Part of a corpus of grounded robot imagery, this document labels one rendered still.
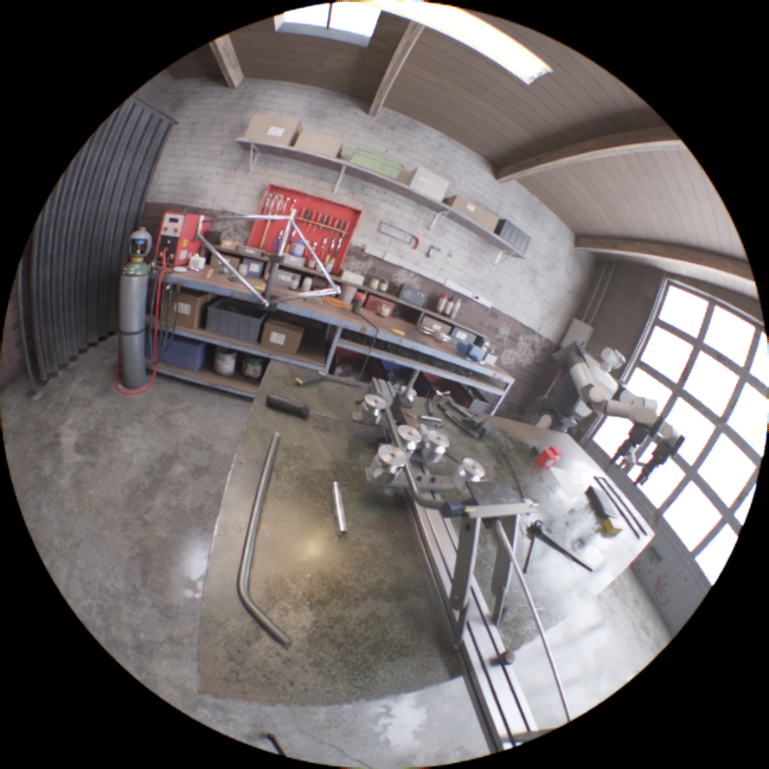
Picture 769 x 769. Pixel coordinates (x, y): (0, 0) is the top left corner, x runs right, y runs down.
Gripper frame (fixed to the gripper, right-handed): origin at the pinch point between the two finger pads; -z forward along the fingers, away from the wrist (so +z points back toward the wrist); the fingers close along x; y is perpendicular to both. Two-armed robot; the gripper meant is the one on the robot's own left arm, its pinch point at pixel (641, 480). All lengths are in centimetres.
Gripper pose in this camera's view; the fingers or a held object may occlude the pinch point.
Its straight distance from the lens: 134.7
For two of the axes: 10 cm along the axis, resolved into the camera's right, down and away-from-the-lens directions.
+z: 3.7, -8.4, -4.0
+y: -1.0, -4.6, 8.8
